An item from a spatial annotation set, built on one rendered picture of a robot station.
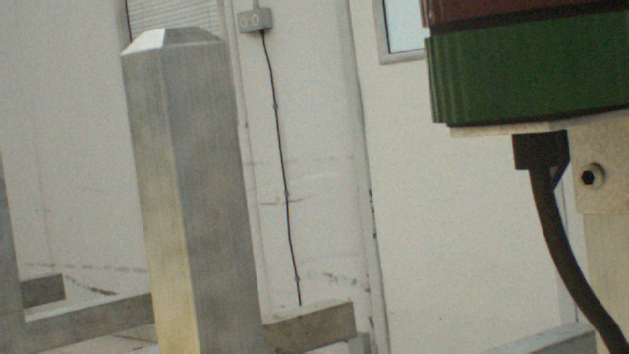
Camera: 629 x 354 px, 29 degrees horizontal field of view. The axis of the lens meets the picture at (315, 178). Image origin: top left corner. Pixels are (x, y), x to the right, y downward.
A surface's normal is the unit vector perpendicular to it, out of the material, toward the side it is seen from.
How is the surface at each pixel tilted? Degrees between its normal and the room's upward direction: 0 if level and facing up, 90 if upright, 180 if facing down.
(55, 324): 90
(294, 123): 90
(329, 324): 90
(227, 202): 90
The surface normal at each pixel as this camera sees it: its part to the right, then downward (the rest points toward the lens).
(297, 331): 0.62, -0.02
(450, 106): -0.89, 0.14
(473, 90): -0.73, 0.14
